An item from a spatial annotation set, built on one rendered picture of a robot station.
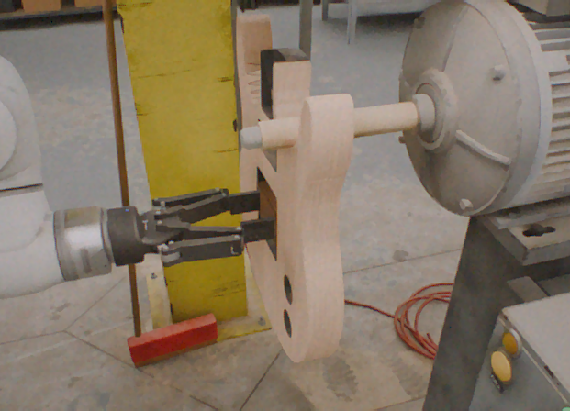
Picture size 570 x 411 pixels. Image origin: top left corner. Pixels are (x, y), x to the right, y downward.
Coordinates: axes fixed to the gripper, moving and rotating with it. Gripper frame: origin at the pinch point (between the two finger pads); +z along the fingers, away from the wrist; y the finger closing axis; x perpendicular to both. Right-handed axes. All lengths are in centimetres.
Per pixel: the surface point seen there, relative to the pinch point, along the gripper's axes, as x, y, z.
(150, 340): -91, -78, -21
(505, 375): -4.7, 30.7, 17.2
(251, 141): 15.3, 10.0, -3.5
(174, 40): 5, -80, -2
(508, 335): -0.1, 29.7, 17.3
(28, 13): -54, -467, -88
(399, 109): 16.8, 9.8, 13.6
